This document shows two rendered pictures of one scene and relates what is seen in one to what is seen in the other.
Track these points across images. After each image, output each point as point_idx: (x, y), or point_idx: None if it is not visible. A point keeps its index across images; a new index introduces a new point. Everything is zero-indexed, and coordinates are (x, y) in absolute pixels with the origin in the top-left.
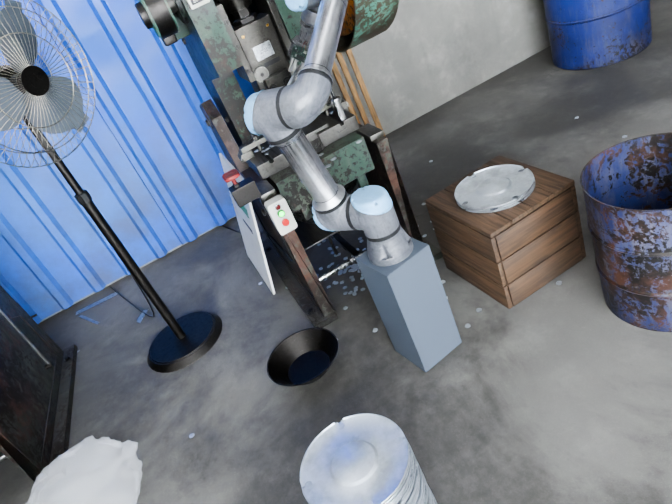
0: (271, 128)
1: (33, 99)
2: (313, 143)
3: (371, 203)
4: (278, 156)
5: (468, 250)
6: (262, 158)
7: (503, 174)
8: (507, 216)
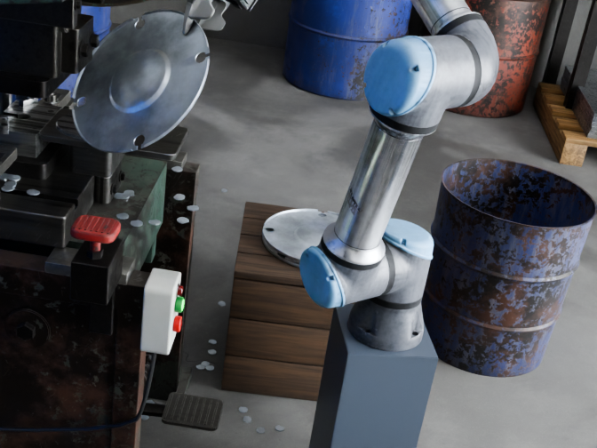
0: (446, 102)
1: None
2: (118, 170)
3: (431, 240)
4: (82, 195)
5: (322, 335)
6: (40, 201)
7: (307, 221)
8: None
